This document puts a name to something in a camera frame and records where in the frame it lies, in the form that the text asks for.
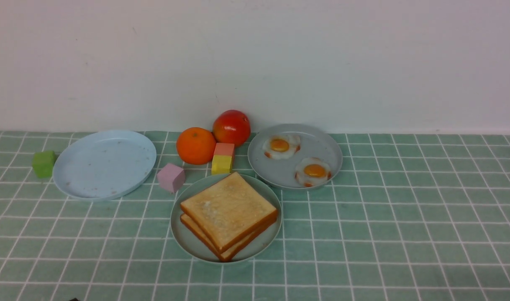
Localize orange fruit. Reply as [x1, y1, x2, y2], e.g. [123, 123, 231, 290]
[176, 127, 217, 165]

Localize toast slice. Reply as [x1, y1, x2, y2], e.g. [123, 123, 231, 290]
[180, 172, 278, 253]
[173, 214, 282, 263]

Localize pink and yellow block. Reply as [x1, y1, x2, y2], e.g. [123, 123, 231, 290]
[211, 143, 235, 175]

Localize green plate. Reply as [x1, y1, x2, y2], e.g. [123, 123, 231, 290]
[170, 174, 283, 265]

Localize light blue plate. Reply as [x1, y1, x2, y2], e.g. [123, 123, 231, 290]
[52, 130, 157, 201]

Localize rear fried egg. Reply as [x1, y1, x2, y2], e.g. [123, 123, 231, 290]
[262, 135, 301, 160]

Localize front fried egg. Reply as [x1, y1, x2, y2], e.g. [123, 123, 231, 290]
[295, 157, 333, 187]

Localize fried egg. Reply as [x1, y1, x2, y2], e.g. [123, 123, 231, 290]
[262, 135, 301, 160]
[295, 157, 333, 187]

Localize pink cube block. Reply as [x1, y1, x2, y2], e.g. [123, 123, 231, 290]
[156, 163, 186, 193]

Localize green cube block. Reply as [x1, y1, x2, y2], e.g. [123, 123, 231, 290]
[32, 150, 56, 179]

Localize grey plate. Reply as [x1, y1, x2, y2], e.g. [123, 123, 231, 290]
[247, 124, 343, 190]

